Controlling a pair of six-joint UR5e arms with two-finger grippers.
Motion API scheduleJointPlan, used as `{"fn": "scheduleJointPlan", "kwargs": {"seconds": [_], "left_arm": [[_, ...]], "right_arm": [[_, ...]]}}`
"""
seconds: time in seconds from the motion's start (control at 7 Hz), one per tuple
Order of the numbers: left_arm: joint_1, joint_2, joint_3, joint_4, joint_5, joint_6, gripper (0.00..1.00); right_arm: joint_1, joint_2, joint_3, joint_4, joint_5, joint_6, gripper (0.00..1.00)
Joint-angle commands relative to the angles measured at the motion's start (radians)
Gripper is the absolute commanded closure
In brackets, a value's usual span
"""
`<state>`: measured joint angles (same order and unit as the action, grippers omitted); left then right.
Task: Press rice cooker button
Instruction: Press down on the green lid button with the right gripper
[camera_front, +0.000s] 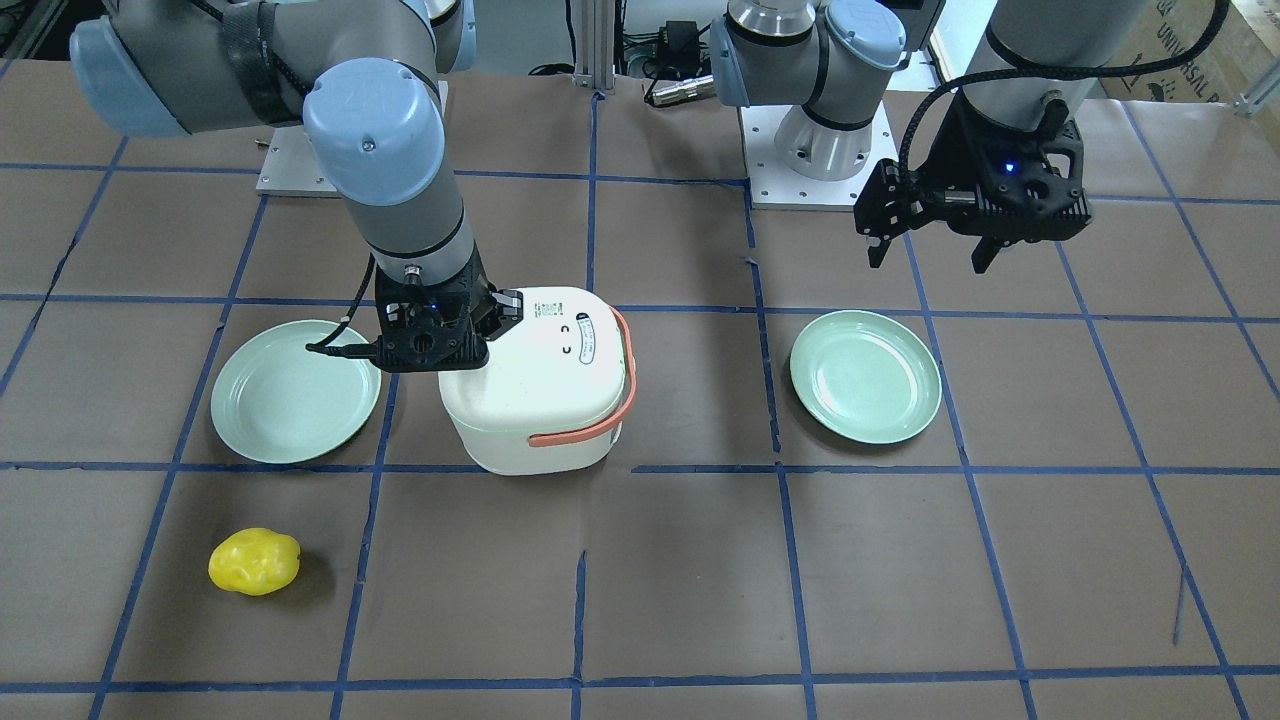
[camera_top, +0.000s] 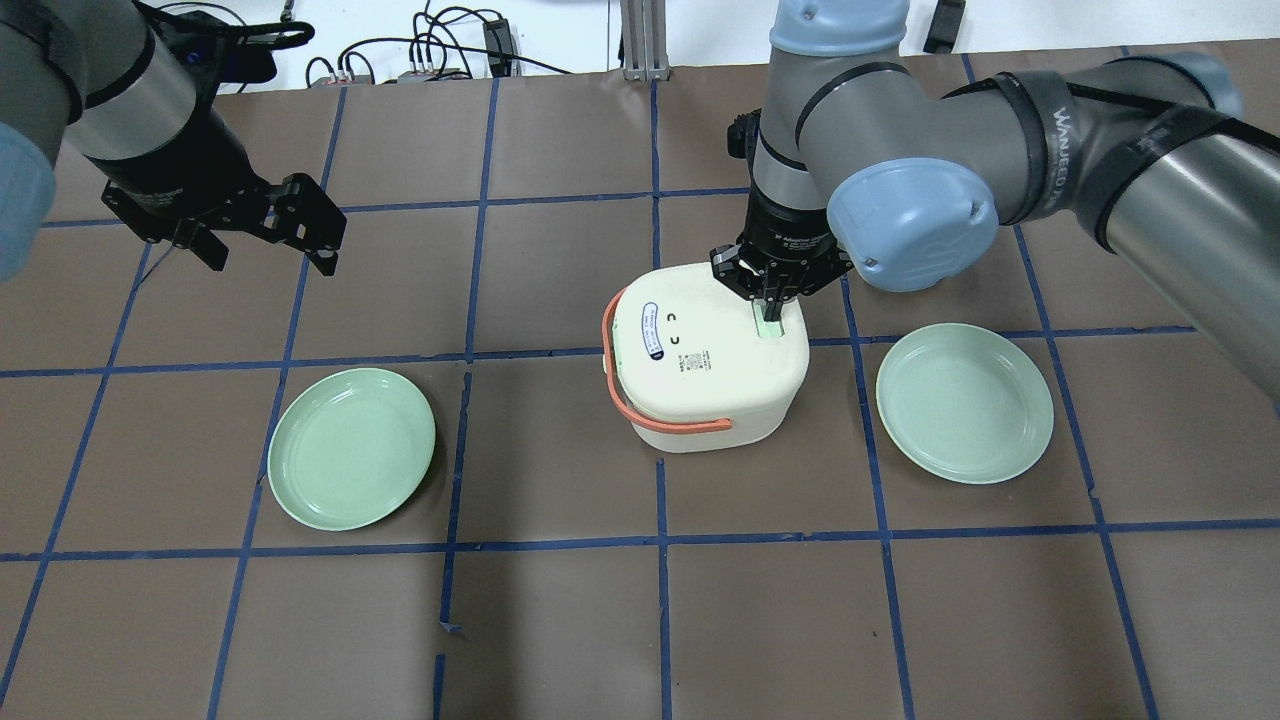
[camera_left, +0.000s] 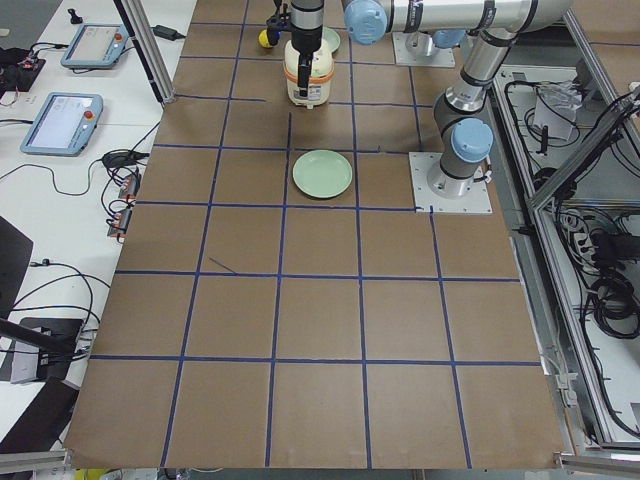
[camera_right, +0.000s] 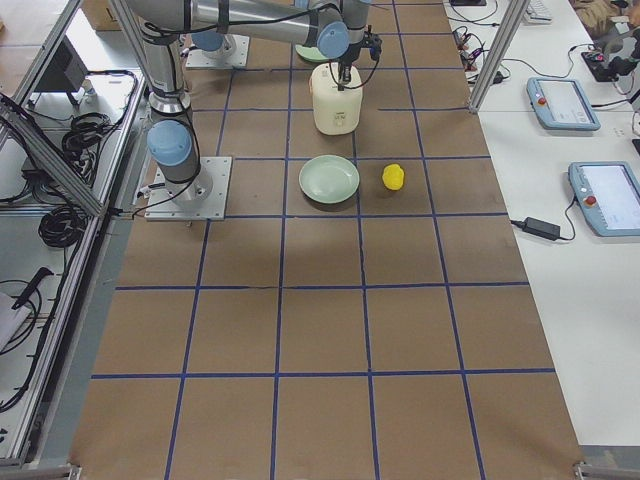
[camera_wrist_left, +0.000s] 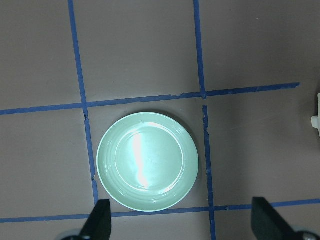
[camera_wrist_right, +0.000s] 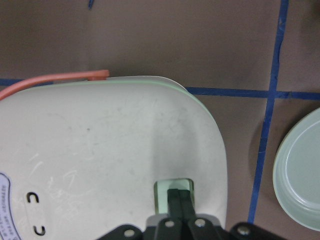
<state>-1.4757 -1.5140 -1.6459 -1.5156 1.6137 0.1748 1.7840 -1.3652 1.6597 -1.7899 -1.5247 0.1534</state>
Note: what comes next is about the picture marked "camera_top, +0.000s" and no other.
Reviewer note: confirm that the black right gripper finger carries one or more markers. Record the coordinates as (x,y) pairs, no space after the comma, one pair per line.
(770,308)

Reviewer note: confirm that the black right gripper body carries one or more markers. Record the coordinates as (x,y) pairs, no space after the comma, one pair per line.
(788,238)

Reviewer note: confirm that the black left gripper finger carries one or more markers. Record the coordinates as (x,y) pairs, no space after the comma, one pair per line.
(311,222)
(198,239)

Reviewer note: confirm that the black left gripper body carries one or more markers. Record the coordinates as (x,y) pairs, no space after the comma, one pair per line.
(182,178)

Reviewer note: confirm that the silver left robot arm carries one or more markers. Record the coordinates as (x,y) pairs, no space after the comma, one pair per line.
(131,88)

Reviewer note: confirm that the green plate right side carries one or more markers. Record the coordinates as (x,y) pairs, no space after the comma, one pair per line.
(965,404)

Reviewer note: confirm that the green plate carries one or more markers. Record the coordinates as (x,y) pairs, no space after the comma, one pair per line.
(965,404)
(351,449)

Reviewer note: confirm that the green plate left side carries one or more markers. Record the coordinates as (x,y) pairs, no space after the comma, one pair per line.
(351,449)

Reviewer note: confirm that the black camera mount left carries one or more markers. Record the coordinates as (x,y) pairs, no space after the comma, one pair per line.
(221,52)

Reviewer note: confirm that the aluminium frame post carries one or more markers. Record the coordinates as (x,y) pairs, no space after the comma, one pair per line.
(643,34)

